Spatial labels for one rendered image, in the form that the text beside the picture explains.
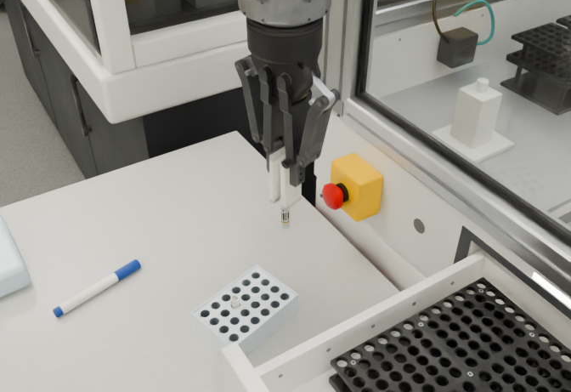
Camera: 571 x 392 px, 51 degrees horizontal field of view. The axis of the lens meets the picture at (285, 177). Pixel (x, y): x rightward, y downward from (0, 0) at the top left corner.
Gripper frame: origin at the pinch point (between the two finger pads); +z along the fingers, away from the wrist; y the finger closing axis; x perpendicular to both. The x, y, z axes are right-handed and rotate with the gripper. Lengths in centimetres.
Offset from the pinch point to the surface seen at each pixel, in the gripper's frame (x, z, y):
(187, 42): 25, 7, -48
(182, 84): 23, 15, -49
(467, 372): -1.9, 9.8, 27.0
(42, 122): 51, 100, -194
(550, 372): 3.8, 9.9, 33.1
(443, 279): 8.3, 10.6, 18.2
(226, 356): -18.5, 7.0, 9.1
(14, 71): 66, 101, -250
